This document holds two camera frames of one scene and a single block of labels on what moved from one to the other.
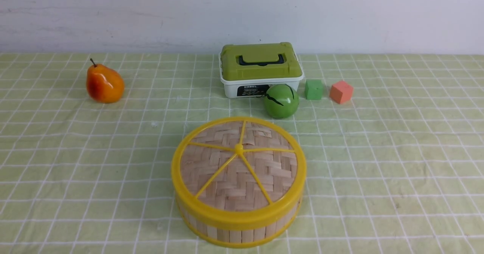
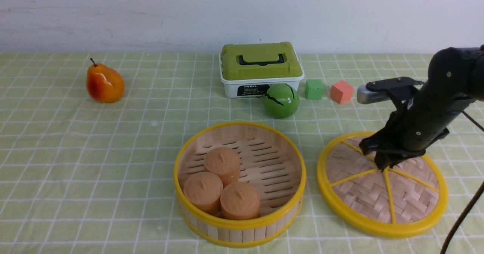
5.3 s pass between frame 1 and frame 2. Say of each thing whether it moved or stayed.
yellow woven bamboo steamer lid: moved
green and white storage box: stayed
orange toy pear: stayed
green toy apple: stayed
